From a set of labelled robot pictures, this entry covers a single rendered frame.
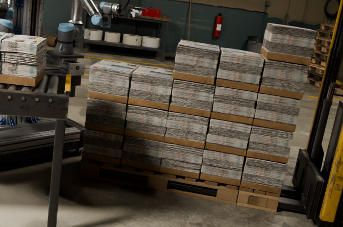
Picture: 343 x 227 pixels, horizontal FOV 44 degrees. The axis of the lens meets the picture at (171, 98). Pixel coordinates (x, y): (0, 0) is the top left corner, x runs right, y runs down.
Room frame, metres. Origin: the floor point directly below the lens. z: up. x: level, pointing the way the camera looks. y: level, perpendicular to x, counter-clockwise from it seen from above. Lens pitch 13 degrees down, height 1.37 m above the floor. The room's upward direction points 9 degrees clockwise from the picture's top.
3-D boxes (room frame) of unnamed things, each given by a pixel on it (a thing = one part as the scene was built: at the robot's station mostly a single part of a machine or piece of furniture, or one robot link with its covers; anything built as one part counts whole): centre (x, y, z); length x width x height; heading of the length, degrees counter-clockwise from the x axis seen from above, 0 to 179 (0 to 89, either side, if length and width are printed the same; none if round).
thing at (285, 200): (2.83, -0.54, 0.05); 1.05 x 0.10 x 0.04; 86
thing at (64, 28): (3.26, 0.89, 0.98); 0.13 x 0.12 x 0.14; 165
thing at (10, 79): (2.26, 0.82, 0.83); 0.29 x 0.16 x 0.04; 8
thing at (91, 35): (9.01, 1.22, 0.55); 1.80 x 0.70 x 1.09; 105
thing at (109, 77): (2.99, -0.01, 0.42); 1.17 x 0.39 x 0.83; 86
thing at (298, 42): (2.94, -0.73, 0.65); 0.39 x 0.30 x 1.29; 176
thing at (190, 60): (2.98, -0.14, 0.95); 0.38 x 0.29 x 0.23; 177
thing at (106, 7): (3.32, 0.60, 1.21); 0.11 x 0.08 x 0.09; 75
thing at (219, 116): (2.99, -0.01, 0.40); 1.16 x 0.38 x 0.51; 86
